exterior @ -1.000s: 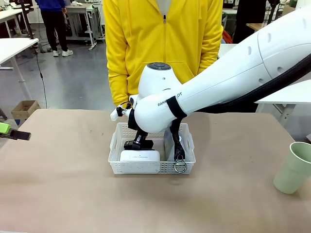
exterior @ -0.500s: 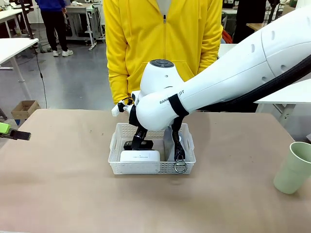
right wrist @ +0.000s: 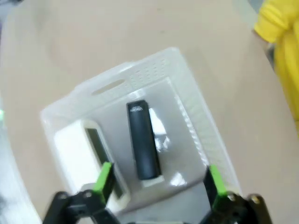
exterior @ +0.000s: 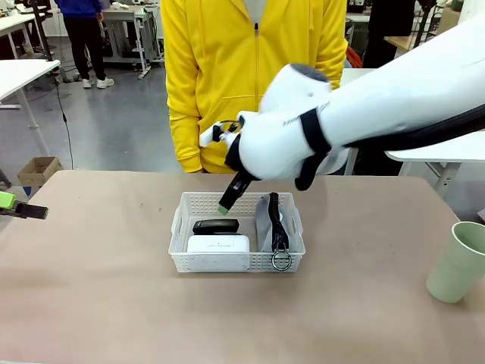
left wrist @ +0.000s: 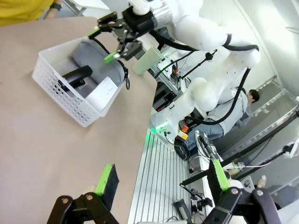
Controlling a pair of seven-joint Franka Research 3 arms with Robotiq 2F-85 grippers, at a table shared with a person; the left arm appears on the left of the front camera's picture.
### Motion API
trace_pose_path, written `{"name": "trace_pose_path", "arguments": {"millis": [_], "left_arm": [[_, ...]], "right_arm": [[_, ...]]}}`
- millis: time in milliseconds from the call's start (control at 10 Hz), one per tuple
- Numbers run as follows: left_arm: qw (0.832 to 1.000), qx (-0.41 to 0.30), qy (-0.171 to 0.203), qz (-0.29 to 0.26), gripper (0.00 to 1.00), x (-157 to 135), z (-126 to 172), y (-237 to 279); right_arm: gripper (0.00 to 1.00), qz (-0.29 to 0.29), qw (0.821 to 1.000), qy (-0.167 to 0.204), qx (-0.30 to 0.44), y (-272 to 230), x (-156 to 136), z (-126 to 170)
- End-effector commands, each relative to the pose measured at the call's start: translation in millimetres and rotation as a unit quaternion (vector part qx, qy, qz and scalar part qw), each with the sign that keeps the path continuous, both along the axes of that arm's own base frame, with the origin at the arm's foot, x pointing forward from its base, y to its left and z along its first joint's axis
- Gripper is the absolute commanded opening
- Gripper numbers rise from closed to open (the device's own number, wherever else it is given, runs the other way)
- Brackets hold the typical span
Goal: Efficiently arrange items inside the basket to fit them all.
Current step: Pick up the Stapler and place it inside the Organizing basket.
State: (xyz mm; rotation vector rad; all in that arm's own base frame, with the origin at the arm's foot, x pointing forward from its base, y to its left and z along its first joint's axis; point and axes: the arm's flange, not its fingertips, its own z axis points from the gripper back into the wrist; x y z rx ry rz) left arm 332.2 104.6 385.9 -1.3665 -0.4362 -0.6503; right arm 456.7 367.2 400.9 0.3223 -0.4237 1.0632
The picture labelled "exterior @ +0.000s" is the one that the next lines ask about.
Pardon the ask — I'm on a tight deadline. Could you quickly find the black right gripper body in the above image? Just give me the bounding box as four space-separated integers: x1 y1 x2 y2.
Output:
224 134 244 175

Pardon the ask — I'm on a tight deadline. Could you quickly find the black stapler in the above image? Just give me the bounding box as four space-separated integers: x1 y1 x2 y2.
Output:
192 218 240 236

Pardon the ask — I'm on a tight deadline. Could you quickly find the white rectangular case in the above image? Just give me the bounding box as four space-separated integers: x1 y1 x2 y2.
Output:
186 234 252 255

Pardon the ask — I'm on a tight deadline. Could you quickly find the white perforated plastic basket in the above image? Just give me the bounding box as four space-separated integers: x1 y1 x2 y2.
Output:
167 190 307 274

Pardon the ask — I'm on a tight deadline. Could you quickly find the brown cardboard box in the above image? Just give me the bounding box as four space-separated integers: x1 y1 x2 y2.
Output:
17 155 64 187

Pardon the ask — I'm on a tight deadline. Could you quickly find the person in yellow hoodie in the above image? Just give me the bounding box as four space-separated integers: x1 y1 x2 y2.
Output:
159 0 349 175

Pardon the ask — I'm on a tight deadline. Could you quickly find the small white table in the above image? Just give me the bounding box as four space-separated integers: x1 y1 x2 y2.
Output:
0 58 62 130

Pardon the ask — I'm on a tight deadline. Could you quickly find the grey background desk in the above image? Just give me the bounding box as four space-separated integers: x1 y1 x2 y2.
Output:
99 2 165 80

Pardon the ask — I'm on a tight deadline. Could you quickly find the person in blue top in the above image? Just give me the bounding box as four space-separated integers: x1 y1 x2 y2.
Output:
54 0 116 89

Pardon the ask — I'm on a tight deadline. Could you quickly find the person in black clothes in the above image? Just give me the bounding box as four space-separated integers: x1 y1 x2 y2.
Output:
362 0 415 70

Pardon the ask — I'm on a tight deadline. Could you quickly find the wooden background table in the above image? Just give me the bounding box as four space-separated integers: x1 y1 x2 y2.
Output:
383 35 420 52

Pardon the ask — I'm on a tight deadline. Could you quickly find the large white table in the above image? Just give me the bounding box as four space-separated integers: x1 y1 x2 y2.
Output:
339 67 485 198

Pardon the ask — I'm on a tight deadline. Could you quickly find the black stand pole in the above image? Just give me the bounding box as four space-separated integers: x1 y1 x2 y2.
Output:
411 0 437 49

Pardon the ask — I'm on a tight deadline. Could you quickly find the pale green cup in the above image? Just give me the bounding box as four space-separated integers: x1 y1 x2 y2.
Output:
425 221 485 305

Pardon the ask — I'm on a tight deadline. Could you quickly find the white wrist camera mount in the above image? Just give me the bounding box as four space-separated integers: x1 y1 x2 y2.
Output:
199 120 246 149

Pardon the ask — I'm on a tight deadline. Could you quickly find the black strap with metal ring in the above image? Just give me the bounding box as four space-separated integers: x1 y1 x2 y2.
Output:
255 191 293 272

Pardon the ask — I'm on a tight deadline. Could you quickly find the hanging black cable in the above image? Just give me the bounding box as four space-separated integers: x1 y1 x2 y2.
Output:
55 71 76 170

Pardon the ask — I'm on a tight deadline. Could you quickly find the black sleeved arm cable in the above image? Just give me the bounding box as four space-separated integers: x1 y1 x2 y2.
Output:
294 108 485 192

